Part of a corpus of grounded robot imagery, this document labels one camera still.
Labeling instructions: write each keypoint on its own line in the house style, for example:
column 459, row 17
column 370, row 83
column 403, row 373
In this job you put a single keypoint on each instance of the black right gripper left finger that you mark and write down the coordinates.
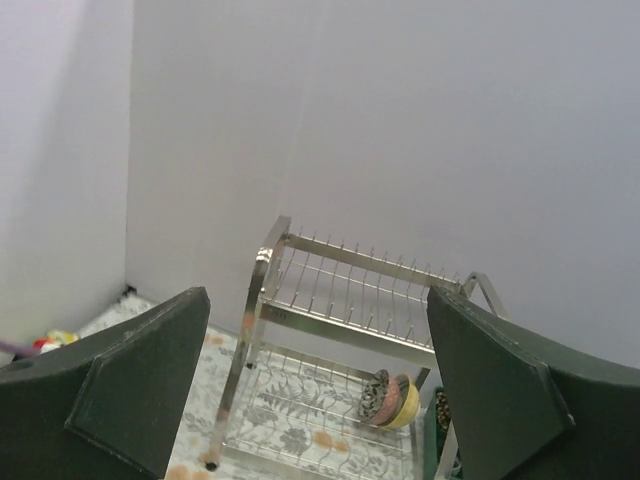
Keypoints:
column 109, row 405

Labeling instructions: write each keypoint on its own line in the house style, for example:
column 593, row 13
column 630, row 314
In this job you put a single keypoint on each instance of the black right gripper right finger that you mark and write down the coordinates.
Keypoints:
column 526, row 407

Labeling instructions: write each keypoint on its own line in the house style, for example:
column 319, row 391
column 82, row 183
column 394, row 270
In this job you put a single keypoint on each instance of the yellow and teal patterned bowl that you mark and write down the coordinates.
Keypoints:
column 408, row 404

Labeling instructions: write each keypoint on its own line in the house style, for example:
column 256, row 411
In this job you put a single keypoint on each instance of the black leaf patterned bowl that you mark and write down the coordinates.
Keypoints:
column 373, row 406

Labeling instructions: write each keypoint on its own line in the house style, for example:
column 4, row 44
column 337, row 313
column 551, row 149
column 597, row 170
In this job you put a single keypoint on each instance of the stainless steel dish rack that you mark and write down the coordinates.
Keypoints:
column 319, row 320

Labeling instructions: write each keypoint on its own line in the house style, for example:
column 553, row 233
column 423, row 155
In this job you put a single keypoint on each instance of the green compartment organizer tray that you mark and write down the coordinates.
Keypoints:
column 436, row 426

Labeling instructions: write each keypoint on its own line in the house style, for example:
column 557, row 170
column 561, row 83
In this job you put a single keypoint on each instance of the floral patterned table mat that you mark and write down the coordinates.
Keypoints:
column 294, row 417

